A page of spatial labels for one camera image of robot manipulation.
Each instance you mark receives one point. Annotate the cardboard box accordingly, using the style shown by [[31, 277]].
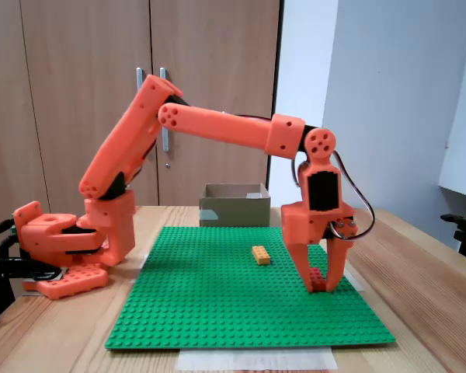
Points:
[[237, 210]]

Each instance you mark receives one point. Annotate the black table clamp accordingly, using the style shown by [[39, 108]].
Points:
[[7, 268]]

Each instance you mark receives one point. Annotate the red lego block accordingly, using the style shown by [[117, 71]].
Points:
[[318, 277]]

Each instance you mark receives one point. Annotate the wooden cabinet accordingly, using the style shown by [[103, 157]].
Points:
[[62, 58]]

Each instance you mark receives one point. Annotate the yellow lego block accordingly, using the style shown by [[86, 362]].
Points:
[[261, 254]]

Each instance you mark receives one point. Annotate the green lego baseplate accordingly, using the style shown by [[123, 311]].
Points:
[[237, 311]]

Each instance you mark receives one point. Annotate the wide masking tape strip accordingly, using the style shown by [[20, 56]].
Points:
[[256, 359]]

